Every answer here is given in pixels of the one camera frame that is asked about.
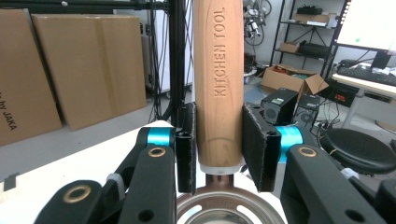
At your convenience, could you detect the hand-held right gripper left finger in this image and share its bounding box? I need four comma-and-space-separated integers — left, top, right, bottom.
175, 102, 198, 196

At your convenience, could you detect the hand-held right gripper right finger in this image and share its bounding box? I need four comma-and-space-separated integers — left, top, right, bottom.
241, 104, 283, 193

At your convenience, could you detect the steel strainer with wooden handle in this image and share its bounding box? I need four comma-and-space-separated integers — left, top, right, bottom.
176, 0, 286, 224

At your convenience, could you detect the black computer tower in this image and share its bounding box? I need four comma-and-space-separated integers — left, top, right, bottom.
260, 87, 300, 127
292, 93, 322, 132

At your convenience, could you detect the open cardboard box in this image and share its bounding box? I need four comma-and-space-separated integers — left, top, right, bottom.
260, 63, 330, 96

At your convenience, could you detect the black round stool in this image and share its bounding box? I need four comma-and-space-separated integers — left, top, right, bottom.
319, 127, 396, 175

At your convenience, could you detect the black box with red display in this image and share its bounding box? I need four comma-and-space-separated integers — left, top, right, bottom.
322, 78, 360, 108

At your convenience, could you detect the small cardboard box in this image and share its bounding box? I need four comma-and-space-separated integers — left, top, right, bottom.
279, 41, 302, 54

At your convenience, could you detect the black shelf rack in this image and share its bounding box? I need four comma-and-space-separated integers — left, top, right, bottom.
268, 0, 347, 79

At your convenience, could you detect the black bag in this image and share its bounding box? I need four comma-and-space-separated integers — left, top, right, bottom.
300, 41, 329, 59

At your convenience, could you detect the white robot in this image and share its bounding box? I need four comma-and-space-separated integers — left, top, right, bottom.
244, 0, 273, 48

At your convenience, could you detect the large plain cardboard box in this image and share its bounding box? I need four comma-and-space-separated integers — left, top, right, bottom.
31, 13, 148, 132

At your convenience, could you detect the white desk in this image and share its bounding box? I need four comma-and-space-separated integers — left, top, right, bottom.
331, 72, 396, 129

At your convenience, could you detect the black keyboard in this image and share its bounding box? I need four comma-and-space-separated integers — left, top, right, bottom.
336, 65, 396, 87

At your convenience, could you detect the monitor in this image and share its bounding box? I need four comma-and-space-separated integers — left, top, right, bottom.
335, 0, 396, 52

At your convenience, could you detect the large printed cardboard box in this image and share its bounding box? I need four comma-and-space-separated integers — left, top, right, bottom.
0, 8, 64, 147

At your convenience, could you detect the small black block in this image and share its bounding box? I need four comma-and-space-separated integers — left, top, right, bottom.
2, 172, 17, 192

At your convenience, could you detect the black metal frame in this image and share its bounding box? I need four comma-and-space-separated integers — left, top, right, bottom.
0, 0, 189, 129

